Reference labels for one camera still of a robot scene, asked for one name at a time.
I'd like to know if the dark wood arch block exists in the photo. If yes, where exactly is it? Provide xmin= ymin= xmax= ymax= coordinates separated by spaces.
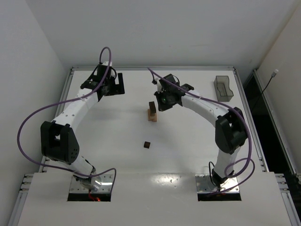
xmin=149 ymin=101 xmax=157 ymax=117

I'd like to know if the light wood plank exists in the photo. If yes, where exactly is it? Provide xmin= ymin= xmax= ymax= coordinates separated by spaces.
xmin=151 ymin=114 xmax=157 ymax=122

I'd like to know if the clear grey plastic bin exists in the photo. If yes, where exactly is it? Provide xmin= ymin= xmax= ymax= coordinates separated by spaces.
xmin=214 ymin=76 xmax=234 ymax=102

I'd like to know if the small dark wood cube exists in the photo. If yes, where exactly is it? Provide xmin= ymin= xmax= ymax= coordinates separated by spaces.
xmin=143 ymin=141 xmax=151 ymax=149

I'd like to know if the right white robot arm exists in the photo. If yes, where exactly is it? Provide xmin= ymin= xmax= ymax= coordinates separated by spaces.
xmin=152 ymin=74 xmax=247 ymax=188

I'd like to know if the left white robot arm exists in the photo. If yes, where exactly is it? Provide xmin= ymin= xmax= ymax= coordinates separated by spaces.
xmin=40 ymin=62 xmax=125 ymax=190

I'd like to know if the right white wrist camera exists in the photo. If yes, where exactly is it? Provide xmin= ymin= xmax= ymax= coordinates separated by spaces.
xmin=152 ymin=78 xmax=165 ymax=93

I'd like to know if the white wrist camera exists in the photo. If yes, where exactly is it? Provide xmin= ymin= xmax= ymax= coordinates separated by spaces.
xmin=152 ymin=78 xmax=165 ymax=93
xmin=100 ymin=61 xmax=112 ymax=67

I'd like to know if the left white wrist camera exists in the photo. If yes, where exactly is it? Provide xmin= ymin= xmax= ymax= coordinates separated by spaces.
xmin=100 ymin=61 xmax=112 ymax=67

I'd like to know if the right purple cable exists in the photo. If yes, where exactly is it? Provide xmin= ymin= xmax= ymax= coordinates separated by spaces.
xmin=147 ymin=67 xmax=256 ymax=196

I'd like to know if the purple cable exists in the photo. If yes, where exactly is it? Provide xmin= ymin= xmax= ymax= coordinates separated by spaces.
xmin=147 ymin=67 xmax=256 ymax=196
xmin=16 ymin=46 xmax=117 ymax=178

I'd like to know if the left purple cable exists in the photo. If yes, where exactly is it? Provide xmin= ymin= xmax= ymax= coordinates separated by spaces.
xmin=16 ymin=46 xmax=117 ymax=178

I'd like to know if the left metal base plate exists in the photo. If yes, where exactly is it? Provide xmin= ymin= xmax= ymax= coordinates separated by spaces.
xmin=69 ymin=174 xmax=113 ymax=194

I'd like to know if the metal base plate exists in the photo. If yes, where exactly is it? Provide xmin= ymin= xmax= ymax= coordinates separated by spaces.
xmin=195 ymin=174 xmax=240 ymax=194
xmin=69 ymin=174 xmax=113 ymax=194

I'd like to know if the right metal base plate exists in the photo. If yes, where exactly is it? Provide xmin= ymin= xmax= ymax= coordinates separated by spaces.
xmin=195 ymin=174 xmax=240 ymax=194

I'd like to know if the black wall cable with plug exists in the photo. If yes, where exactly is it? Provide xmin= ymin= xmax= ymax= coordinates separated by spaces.
xmin=255 ymin=69 xmax=279 ymax=104

